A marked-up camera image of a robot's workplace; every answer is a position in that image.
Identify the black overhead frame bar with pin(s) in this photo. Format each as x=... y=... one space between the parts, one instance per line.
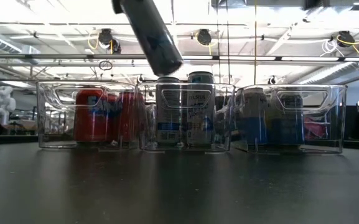
x=73 y=56

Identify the clear plastic bin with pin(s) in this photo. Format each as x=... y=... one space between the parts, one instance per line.
x=226 y=137
x=54 y=137
x=338 y=137

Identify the pink red object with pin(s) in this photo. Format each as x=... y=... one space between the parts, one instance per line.
x=316 y=129

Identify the white robot figure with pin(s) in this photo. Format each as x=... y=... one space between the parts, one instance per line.
x=3 y=99

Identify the black ceiling dome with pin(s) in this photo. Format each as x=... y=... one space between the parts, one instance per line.
x=345 y=39
x=116 y=48
x=204 y=37
x=105 y=36

